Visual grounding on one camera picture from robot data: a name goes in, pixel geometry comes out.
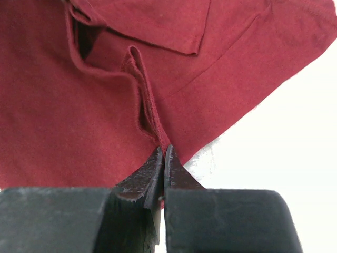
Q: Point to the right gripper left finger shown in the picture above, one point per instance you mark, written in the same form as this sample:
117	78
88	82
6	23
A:
123	218

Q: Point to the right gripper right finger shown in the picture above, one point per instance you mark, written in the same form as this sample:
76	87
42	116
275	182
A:
198	219

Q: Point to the dark red polo shirt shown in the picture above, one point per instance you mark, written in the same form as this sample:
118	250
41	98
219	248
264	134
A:
90	88

